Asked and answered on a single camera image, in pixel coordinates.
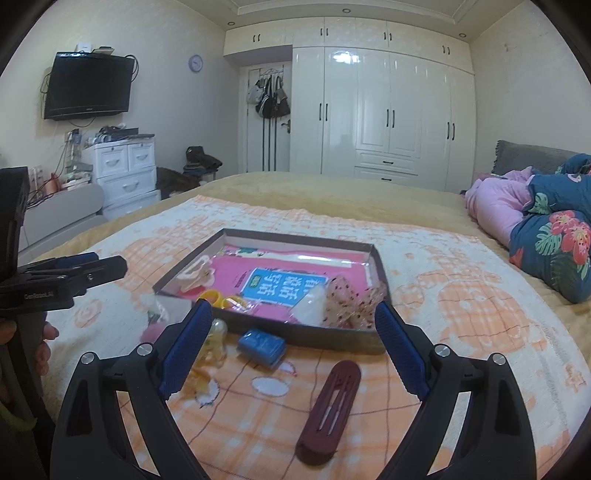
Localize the earring card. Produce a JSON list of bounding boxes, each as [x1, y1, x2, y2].
[[147, 295, 193, 326]]

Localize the pink pompom hair tie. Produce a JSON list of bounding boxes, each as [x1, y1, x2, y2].
[[138, 322, 170, 345]]

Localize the yellow rings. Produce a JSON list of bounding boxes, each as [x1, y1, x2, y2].
[[195, 288, 250, 311]]

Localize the pearl flower hair clip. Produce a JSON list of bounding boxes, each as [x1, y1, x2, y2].
[[195, 319, 228, 368]]

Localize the maroon hair claw clip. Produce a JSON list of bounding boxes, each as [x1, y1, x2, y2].
[[295, 360, 362, 466]]

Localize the blue small jewelry box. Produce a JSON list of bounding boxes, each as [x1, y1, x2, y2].
[[238, 329, 287, 369]]

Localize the polka dot sheer bow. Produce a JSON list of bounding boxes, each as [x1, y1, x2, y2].
[[322, 275, 387, 331]]

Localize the clear plastic bag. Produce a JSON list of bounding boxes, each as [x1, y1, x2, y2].
[[290, 284, 327, 327]]

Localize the person's left hand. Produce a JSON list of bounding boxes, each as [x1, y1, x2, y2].
[[0, 320, 59, 376]]

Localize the grey chair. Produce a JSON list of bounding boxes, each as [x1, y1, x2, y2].
[[18, 184, 107, 265]]

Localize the white plastic drawer cabinet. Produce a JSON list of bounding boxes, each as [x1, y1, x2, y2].
[[82, 135, 161, 221]]

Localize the pile of dark clothes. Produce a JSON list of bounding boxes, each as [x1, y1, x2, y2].
[[156, 146, 222, 200]]

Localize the pink booklet with blue label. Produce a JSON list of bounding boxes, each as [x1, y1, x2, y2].
[[197, 246, 374, 323]]

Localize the orange white plaid blanket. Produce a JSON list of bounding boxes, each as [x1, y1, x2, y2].
[[41, 193, 591, 480]]

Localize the white door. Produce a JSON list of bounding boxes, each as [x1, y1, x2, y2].
[[238, 61, 293, 173]]

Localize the bed with tan sheet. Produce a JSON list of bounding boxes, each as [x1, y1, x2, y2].
[[32, 171, 591, 480]]

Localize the floral blue quilt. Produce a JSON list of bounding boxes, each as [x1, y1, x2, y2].
[[509, 154, 590, 304]]

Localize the bags hanging on door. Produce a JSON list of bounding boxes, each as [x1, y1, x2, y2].
[[246, 75, 290, 120]]

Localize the grey headboard cover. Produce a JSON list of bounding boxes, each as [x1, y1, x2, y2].
[[492, 140, 577, 175]]

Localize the white built-in wardrobe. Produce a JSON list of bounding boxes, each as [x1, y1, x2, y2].
[[223, 17, 476, 193]]

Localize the black wall television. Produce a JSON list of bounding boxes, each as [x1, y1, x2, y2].
[[43, 52, 135, 121]]

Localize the purple wall clock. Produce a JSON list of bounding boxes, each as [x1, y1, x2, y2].
[[187, 54, 204, 73]]

